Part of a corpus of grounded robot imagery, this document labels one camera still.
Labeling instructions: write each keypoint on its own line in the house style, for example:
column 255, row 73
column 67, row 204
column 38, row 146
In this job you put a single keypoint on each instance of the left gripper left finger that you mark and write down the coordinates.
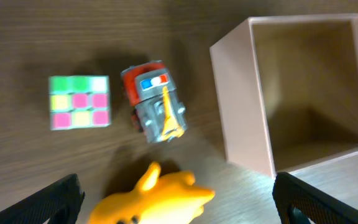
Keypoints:
column 58, row 203

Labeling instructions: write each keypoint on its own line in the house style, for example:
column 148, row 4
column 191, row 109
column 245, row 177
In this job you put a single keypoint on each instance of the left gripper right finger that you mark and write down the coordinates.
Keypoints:
column 299, row 202

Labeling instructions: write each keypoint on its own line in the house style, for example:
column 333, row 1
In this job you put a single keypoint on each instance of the multicoloured puzzle cube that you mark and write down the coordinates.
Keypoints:
column 79, row 101

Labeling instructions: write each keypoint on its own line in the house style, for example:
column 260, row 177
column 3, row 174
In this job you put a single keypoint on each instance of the red grey toy truck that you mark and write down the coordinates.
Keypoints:
column 152, row 92

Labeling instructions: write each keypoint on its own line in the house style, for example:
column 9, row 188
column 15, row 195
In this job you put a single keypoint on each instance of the open beige cardboard box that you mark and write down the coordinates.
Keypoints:
column 287, row 88

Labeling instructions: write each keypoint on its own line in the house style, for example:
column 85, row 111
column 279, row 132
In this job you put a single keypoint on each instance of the orange toy animal figure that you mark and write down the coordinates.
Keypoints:
column 156, row 199

